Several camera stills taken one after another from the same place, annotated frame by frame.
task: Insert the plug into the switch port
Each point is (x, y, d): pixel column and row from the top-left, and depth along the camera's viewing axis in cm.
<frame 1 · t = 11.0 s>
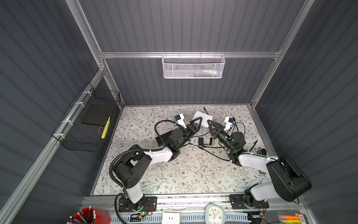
left hand: (202, 120, 77), fingers open
right hand: (208, 123, 77), fingers closed
small black power adapter: (201, 141, 98), point 2 cm above the table

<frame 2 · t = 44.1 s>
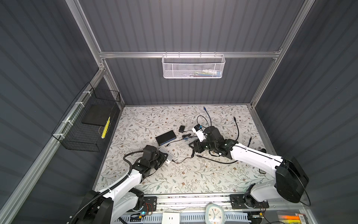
left hand: (168, 154, 86), fingers closed
right hand: (193, 144, 82), fingers open
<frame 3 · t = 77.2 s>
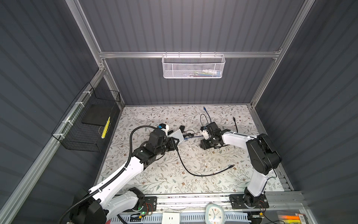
left hand: (179, 140, 77), fingers closed
right hand: (204, 145, 96), fingers open
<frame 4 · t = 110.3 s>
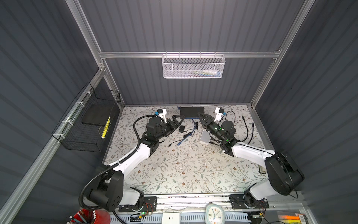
left hand: (183, 119, 77), fingers open
right hand: (199, 115, 77), fingers open
